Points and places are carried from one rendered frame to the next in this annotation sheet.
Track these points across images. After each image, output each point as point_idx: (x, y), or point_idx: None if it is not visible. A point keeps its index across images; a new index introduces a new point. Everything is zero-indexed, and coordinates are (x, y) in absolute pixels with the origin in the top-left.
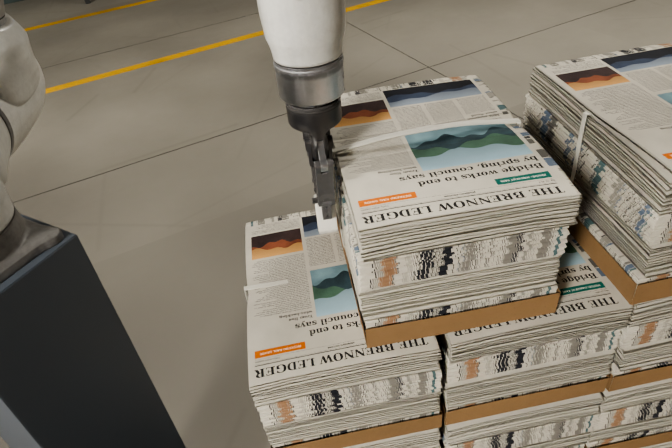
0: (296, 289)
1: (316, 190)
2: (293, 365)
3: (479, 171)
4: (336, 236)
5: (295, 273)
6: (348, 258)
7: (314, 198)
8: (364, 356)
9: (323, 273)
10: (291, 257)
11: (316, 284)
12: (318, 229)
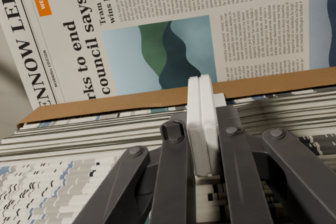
0: None
1: (157, 170)
2: None
3: None
4: (294, 63)
5: None
6: (123, 127)
7: (183, 131)
8: (35, 98)
9: (198, 40)
10: None
11: (173, 28)
12: (200, 77)
